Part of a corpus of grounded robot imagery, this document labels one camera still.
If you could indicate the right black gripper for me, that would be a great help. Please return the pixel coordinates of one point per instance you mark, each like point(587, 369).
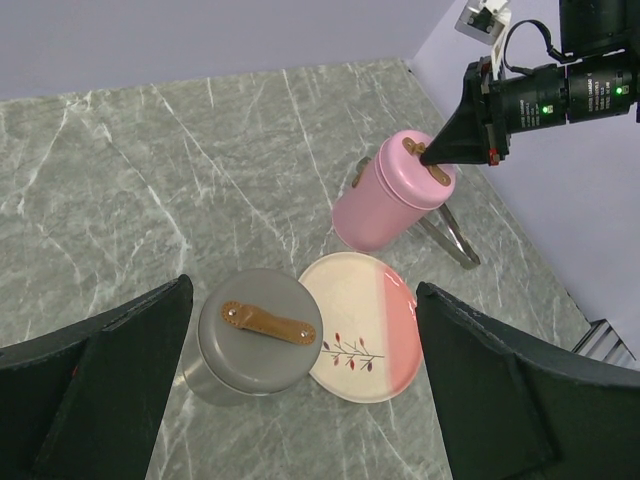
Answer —
point(493, 109)

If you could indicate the tall grey container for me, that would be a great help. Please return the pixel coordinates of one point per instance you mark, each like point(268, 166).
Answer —
point(207, 386)

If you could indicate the tall pink container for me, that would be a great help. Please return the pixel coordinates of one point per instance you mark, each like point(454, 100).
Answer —
point(370, 215)

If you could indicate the aluminium frame rail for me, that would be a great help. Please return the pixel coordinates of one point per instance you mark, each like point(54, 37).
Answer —
point(602, 343)

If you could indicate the pink and white plate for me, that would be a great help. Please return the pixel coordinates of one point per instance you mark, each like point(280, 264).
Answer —
point(370, 351)

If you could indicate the grey lid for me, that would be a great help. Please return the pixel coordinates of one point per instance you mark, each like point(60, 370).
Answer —
point(259, 333)

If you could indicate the metal food tongs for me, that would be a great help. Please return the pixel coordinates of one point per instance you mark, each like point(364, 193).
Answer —
point(458, 247)

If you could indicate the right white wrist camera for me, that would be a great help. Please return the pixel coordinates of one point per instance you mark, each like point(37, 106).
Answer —
point(486, 21)

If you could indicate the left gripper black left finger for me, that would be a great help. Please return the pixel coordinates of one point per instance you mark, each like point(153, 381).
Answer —
point(87, 401)

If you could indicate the pink lid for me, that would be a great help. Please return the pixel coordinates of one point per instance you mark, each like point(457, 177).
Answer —
point(420, 165)

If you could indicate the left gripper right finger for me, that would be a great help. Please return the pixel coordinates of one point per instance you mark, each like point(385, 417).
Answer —
point(512, 406)

